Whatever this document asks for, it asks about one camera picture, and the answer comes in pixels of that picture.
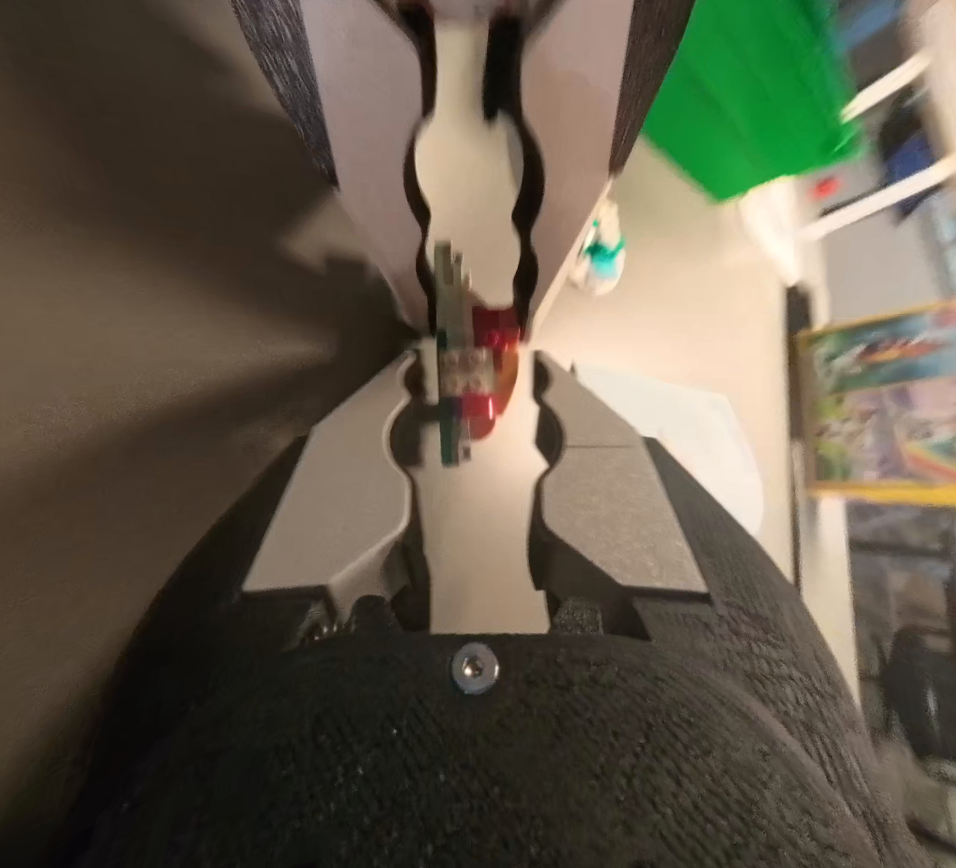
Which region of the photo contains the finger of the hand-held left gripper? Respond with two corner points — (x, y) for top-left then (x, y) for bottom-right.
(297, 0), (442, 342)
(485, 0), (642, 348)

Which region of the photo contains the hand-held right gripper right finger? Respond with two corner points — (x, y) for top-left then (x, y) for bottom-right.
(526, 351), (712, 634)

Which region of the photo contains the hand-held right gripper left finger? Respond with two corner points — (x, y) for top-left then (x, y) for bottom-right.
(240, 349), (438, 634)

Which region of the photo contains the lego instruction booklet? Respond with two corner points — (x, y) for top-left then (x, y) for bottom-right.
(571, 359), (764, 541)

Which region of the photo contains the orange red lego model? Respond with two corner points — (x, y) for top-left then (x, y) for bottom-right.
(426, 241), (524, 469)

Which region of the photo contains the round white teal lego base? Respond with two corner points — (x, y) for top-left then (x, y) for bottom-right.
(571, 200), (628, 298)

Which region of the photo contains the yellow lego set box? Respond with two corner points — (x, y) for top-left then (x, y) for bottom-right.
(795, 304), (956, 503)

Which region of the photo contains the green plastic bin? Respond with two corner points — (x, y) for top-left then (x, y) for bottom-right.
(638, 0), (867, 205)

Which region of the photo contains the white laptop stand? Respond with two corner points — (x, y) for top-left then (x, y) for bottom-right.
(810, 50), (956, 238)

